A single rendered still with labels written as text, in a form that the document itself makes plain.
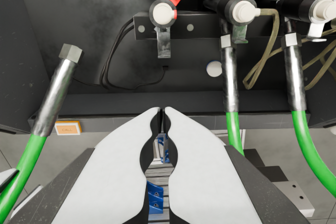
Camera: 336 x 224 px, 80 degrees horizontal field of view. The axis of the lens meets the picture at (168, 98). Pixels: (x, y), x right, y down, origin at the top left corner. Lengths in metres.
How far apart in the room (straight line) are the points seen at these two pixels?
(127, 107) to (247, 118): 0.27
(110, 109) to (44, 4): 0.27
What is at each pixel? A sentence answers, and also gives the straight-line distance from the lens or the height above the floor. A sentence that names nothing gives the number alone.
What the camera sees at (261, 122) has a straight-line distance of 0.49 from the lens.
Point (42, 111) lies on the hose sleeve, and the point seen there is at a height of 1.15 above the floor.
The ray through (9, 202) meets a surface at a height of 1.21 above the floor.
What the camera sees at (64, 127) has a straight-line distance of 0.49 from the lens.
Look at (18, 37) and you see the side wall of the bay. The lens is 0.54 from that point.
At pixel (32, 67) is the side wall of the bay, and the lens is 0.56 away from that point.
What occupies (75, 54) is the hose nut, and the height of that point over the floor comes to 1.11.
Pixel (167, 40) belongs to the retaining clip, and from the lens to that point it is 0.23.
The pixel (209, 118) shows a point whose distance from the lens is 0.45.
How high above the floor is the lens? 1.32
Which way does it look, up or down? 62 degrees down
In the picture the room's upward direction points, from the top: 180 degrees clockwise
